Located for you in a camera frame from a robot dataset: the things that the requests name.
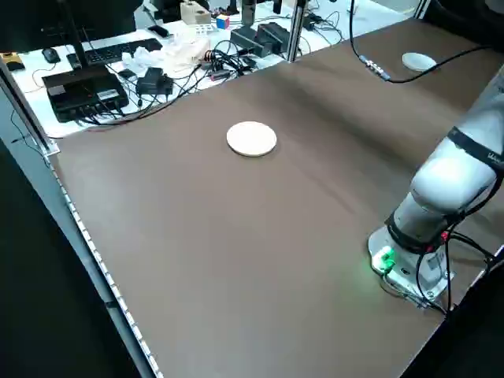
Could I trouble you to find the white round plate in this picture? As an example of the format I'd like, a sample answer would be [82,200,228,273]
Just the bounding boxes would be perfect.
[225,120,278,158]
[402,52,438,72]

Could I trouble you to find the black power adapter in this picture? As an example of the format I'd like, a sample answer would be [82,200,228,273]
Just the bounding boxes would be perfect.
[136,67,174,98]

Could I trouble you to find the black power supply box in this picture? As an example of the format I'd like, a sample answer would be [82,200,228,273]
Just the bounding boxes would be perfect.
[230,27,264,56]
[256,22,295,54]

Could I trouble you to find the beige plastic packet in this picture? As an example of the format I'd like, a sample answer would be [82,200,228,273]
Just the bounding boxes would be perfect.
[159,37,212,72]

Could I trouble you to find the crumpled white paper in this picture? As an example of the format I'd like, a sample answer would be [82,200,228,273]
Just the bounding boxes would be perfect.
[121,46,158,76]

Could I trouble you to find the black cylinder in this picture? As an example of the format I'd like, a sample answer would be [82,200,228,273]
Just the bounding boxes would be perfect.
[242,0,257,27]

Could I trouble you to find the wooden block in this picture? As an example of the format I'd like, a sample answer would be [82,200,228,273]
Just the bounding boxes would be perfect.
[180,1,212,25]

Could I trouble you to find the black flat electronics box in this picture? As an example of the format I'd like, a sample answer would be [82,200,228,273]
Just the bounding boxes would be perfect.
[42,70,130,124]

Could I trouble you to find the black keyboard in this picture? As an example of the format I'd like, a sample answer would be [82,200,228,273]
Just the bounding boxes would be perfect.
[66,38,164,66]

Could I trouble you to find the black monitor stand pole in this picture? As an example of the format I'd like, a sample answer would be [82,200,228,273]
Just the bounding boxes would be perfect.
[57,0,88,72]

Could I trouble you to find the black computer monitor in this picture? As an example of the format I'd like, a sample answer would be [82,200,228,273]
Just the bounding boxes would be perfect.
[0,0,137,54]

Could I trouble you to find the yellow black tool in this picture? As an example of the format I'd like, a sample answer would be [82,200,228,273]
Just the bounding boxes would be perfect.
[0,51,24,72]

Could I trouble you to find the hub with cable bundle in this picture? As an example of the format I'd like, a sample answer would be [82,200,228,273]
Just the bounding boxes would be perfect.
[200,49,257,82]

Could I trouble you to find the aluminium frame post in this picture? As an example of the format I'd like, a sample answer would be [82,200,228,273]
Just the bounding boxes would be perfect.
[286,0,312,63]

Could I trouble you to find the aluminium table edge rail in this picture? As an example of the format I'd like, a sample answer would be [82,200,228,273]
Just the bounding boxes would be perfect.
[0,58,165,378]

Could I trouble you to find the black arm cable with connector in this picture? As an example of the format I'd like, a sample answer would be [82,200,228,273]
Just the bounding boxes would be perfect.
[348,0,495,84]

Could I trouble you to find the black arm foot cables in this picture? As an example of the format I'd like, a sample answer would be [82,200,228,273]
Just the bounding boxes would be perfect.
[417,184,498,316]

